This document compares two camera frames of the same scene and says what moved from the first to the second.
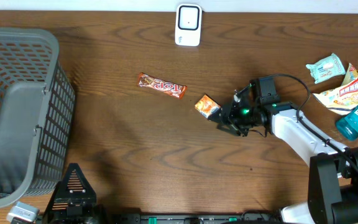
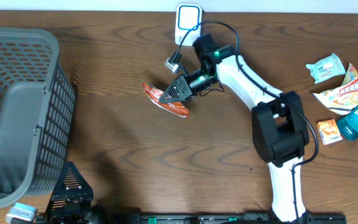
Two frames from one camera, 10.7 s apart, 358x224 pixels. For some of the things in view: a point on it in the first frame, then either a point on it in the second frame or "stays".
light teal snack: (326, 68) stays
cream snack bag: (355, 88) stays
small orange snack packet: (207, 105) -> (329, 131)
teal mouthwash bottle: (349, 127) stays
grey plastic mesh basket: (27, 104) stays
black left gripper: (85, 206) stays
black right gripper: (227, 117) -> (182, 88)
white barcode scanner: (188, 22) stays
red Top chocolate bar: (177, 91) -> (176, 107)
